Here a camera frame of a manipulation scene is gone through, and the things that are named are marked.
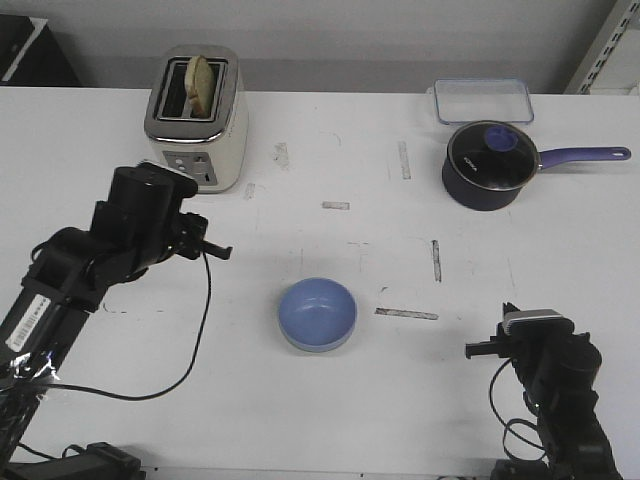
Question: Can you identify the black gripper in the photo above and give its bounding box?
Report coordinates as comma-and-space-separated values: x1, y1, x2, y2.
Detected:
464, 302, 528, 373
168, 212, 233, 260

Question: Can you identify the blue bowl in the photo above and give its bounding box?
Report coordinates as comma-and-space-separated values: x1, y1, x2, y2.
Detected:
278, 277, 358, 353

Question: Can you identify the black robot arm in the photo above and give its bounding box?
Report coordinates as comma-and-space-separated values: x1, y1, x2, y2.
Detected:
465, 302, 621, 479
1, 161, 232, 465

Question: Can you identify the cream and chrome toaster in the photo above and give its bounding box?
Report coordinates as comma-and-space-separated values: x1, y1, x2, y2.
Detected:
144, 44, 249, 193

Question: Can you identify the dark blue saucepan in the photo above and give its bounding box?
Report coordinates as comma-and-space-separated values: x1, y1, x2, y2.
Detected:
442, 146, 632, 211

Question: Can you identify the glass pot lid purple knob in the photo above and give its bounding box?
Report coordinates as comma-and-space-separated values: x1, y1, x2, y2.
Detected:
447, 120, 539, 191

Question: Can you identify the slice of toast bread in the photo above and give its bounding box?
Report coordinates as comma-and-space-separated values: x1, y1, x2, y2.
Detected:
184, 55, 214, 118

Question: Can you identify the clear plastic food container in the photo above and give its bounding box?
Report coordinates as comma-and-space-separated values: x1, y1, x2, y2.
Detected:
431, 78, 535, 125

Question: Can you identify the black box in corner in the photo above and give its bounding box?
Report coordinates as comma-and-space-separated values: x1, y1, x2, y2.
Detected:
1, 14, 82, 88

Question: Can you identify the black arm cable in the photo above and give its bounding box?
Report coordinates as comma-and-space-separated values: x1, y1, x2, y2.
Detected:
488, 359, 549, 464
19, 252, 214, 401

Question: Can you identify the white metal shelf rail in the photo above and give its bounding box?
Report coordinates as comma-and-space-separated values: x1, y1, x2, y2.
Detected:
563, 1, 639, 95

